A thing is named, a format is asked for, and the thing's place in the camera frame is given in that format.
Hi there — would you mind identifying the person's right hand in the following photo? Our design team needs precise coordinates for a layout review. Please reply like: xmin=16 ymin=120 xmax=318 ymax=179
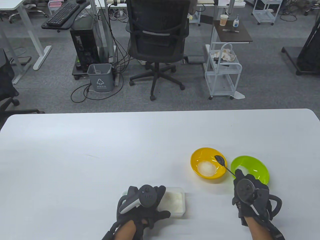
xmin=232 ymin=169 xmax=283 ymax=227

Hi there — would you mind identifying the person's left hand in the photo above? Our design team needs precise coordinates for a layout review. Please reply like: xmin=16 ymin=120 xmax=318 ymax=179
xmin=116 ymin=185 xmax=171 ymax=239

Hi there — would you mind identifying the green plastic bowl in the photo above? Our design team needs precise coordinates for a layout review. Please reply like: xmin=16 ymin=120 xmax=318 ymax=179
xmin=230 ymin=155 xmax=270 ymax=186

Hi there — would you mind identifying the clear plastic sugar container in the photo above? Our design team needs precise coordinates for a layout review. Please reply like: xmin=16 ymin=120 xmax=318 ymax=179
xmin=157 ymin=187 xmax=186 ymax=218

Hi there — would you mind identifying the black long-handled spoon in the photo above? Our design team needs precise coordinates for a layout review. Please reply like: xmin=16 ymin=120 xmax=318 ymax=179
xmin=214 ymin=155 xmax=237 ymax=177

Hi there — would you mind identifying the orange plastic bowl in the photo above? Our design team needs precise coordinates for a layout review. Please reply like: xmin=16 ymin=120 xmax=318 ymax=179
xmin=190 ymin=147 xmax=228 ymax=179

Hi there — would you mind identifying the person's right forearm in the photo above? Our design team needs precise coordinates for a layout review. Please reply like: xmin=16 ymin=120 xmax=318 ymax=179
xmin=244 ymin=216 xmax=285 ymax=240

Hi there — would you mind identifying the person's left forearm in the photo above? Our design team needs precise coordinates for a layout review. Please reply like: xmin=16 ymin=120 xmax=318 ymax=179
xmin=101 ymin=219 xmax=137 ymax=240

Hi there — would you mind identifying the black hand tracker controller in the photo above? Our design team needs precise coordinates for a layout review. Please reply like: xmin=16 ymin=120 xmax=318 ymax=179
xmin=117 ymin=184 xmax=156 ymax=215
xmin=235 ymin=179 xmax=283 ymax=220

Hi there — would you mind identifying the crumpled white cloth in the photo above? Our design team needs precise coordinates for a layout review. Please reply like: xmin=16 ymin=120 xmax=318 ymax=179
xmin=209 ymin=49 xmax=237 ymax=62

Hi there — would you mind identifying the grey trash bin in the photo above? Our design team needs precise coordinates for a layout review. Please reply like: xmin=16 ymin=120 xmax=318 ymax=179
xmin=87 ymin=63 xmax=114 ymax=93

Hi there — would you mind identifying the black floor stand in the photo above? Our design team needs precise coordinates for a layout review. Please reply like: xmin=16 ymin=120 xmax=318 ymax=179
xmin=281 ymin=15 xmax=320 ymax=75

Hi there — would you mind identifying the dark brown side table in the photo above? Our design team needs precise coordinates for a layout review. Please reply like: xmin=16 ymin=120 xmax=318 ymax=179
xmin=212 ymin=20 xmax=253 ymax=43

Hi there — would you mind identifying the white utility cart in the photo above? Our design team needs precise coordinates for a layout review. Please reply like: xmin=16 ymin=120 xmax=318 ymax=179
xmin=252 ymin=0 xmax=278 ymax=25

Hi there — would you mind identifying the black computer tower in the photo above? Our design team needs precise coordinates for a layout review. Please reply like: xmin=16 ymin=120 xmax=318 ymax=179
xmin=70 ymin=27 xmax=100 ymax=73

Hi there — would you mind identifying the small white cart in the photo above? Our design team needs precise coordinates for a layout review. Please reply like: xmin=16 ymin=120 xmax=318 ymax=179
xmin=187 ymin=7 xmax=202 ymax=27

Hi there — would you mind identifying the black mesh office chair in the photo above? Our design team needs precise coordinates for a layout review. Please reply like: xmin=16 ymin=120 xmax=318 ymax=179
xmin=125 ymin=0 xmax=190 ymax=101

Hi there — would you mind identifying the black keyboard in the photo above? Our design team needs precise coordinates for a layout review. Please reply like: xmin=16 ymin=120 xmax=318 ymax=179
xmin=46 ymin=2 xmax=80 ymax=27

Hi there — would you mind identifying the black keyboard tray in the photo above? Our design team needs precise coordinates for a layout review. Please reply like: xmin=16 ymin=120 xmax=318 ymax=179
xmin=41 ymin=1 xmax=92 ymax=32

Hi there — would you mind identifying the white standing desk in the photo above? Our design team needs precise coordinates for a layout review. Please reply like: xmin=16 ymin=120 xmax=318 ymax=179
xmin=0 ymin=0 xmax=52 ymax=84

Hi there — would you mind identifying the white wire rolling cart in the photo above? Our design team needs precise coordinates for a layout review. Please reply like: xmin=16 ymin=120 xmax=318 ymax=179
xmin=204 ymin=42 xmax=243 ymax=100

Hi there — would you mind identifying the black flat base plate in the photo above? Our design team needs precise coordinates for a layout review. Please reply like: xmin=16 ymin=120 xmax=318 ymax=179
xmin=186 ymin=55 xmax=207 ymax=64

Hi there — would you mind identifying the white desk leg frame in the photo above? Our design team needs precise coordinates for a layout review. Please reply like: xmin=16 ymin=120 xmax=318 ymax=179
xmin=89 ymin=0 xmax=119 ymax=87

